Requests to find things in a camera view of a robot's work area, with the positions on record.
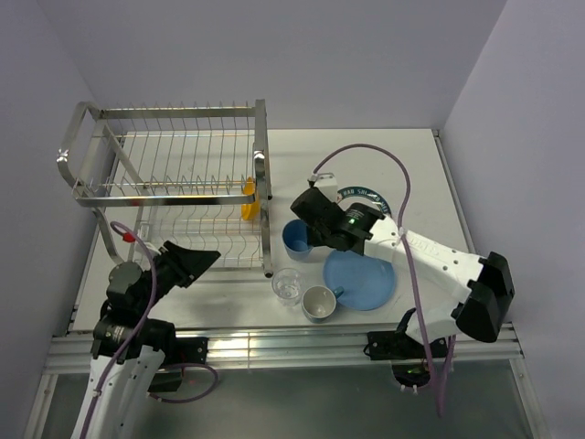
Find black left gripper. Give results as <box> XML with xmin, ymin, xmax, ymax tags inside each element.
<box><xmin>134</xmin><ymin>240</ymin><xmax>218</xmax><ymax>314</ymax></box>

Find tall blue plastic cup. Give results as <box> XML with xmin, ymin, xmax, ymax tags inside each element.
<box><xmin>282</xmin><ymin>219</ymin><xmax>313</xmax><ymax>262</ymax></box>

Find clear drinking glass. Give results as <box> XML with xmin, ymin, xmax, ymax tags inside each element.
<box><xmin>271</xmin><ymin>268</ymin><xmax>303</xmax><ymax>306</ymax></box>

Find yellow bowl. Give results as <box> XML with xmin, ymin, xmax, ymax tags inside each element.
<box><xmin>240</xmin><ymin>176</ymin><xmax>261</xmax><ymax>222</ymax></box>

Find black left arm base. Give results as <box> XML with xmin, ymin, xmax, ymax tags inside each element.
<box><xmin>148</xmin><ymin>337</ymin><xmax>208</xmax><ymax>393</ymax></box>

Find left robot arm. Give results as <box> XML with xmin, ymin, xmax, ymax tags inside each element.
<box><xmin>71</xmin><ymin>241</ymin><xmax>220</xmax><ymax>438</ymax></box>

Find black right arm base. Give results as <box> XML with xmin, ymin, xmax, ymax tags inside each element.
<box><xmin>363</xmin><ymin>331</ymin><xmax>456</xmax><ymax>393</ymax></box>

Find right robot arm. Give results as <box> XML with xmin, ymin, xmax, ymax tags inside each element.
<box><xmin>291</xmin><ymin>187</ymin><xmax>515</xmax><ymax>359</ymax></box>

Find stainless steel dish rack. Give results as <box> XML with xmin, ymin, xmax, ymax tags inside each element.
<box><xmin>57</xmin><ymin>100</ymin><xmax>273</xmax><ymax>276</ymax></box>

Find white plate green rim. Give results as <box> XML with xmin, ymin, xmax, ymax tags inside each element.
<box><xmin>336</xmin><ymin>186</ymin><xmax>392</xmax><ymax>216</ymax></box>

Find blue mug white inside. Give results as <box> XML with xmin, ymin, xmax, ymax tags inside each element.
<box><xmin>301</xmin><ymin>285</ymin><xmax>345</xmax><ymax>324</ymax></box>

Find blue plate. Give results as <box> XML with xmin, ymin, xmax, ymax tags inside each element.
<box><xmin>323</xmin><ymin>251</ymin><xmax>396</xmax><ymax>311</ymax></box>

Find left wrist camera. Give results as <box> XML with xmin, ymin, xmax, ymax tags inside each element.
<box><xmin>119</xmin><ymin>231</ymin><xmax>160</xmax><ymax>258</ymax></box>

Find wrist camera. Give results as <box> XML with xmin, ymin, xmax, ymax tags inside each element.
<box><xmin>119</xmin><ymin>231</ymin><xmax>160</xmax><ymax>258</ymax></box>
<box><xmin>308</xmin><ymin>172</ymin><xmax>338</xmax><ymax>203</ymax></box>

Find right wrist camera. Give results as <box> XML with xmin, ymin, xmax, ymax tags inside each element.
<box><xmin>308</xmin><ymin>172</ymin><xmax>338</xmax><ymax>203</ymax></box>

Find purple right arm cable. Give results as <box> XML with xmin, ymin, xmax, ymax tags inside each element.
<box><xmin>309</xmin><ymin>144</ymin><xmax>458</xmax><ymax>417</ymax></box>

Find aluminium mounting rail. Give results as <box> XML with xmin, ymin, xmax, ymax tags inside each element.
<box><xmin>42</xmin><ymin>323</ymin><xmax>524</xmax><ymax>375</ymax></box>

